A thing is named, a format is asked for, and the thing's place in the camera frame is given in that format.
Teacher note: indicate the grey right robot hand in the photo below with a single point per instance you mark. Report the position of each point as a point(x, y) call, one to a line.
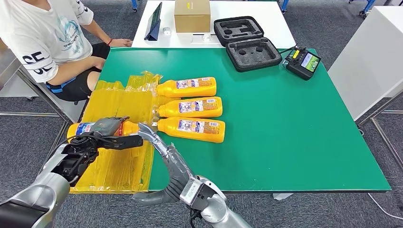
point(176, 170)

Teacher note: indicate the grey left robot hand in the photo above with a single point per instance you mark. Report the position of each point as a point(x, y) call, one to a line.
point(107, 127)

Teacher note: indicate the orange detergent bottle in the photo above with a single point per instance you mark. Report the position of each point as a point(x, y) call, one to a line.
point(195, 137)
point(201, 113)
point(73, 130)
point(195, 92)

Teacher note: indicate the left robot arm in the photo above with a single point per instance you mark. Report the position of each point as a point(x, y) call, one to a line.
point(41, 188)

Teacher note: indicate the yellow plastic-wrapped board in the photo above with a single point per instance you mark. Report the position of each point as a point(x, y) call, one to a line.
point(126, 170)

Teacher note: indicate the tablet in blue case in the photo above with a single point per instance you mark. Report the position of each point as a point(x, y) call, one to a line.
point(154, 30)

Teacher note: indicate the white table foot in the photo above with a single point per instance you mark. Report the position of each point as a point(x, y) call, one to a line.
point(281, 196)

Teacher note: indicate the small white round object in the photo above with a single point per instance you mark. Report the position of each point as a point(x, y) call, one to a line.
point(167, 31)

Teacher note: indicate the person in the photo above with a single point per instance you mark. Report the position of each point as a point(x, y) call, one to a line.
point(41, 31)

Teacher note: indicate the blue metal leg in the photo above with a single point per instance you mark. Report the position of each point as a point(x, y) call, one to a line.
point(134, 4)
point(285, 5)

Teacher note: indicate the black foam-lined case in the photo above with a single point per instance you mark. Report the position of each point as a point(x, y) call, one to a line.
point(252, 55)

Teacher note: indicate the brown cardboard box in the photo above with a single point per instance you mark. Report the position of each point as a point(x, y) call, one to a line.
point(192, 19)

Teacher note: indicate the black remote controller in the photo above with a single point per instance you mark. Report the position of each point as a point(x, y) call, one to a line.
point(299, 67)

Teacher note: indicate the white table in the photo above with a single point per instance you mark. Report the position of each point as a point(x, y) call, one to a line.
point(267, 19)

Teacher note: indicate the white cabinet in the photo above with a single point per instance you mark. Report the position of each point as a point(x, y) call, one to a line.
point(371, 63)

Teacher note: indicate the blue wheeled stand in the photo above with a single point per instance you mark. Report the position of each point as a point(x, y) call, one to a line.
point(366, 6)

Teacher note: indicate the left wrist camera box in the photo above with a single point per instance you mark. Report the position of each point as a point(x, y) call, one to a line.
point(122, 142)

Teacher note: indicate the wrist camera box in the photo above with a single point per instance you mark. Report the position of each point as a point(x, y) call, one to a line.
point(190, 192)
point(122, 142)

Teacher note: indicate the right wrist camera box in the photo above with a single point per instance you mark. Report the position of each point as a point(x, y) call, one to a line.
point(190, 192)

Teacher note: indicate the steel bench frame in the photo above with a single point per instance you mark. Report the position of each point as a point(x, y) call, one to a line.
point(8, 70)

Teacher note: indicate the steel table frame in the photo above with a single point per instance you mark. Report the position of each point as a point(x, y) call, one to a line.
point(393, 112)

